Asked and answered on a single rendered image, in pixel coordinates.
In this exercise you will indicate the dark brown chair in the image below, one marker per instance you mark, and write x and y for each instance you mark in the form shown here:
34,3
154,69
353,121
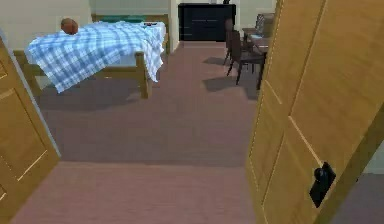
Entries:
228,30
265,24
241,53

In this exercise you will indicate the black chest of drawers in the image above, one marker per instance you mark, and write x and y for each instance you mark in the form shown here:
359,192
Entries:
205,21

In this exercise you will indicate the small dark flat object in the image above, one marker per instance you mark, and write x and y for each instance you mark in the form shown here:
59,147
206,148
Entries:
150,24

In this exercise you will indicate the dark brown dining table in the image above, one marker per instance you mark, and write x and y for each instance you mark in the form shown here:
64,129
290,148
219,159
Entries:
260,41

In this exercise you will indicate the green pillow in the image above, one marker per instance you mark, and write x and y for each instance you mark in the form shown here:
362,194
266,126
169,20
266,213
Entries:
121,19

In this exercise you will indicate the wooden bed with plaid blanket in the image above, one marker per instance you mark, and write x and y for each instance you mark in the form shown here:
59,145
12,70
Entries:
90,50

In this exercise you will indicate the wooden room door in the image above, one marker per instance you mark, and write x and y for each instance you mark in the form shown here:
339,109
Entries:
316,110
20,143

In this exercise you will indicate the orange basketball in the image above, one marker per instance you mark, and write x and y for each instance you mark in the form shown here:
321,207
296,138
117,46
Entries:
69,26

